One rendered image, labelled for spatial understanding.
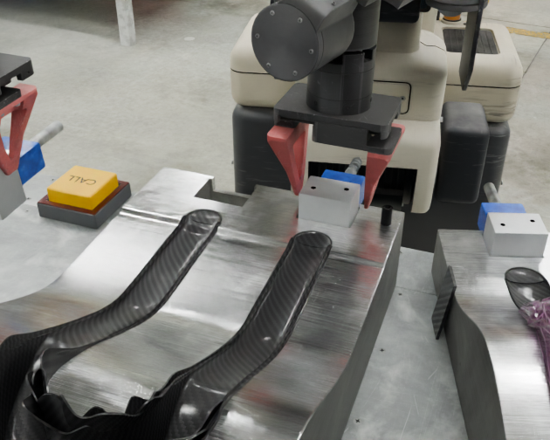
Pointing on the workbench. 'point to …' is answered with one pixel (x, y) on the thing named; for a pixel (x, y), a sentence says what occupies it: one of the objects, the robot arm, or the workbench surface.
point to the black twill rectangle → (443, 302)
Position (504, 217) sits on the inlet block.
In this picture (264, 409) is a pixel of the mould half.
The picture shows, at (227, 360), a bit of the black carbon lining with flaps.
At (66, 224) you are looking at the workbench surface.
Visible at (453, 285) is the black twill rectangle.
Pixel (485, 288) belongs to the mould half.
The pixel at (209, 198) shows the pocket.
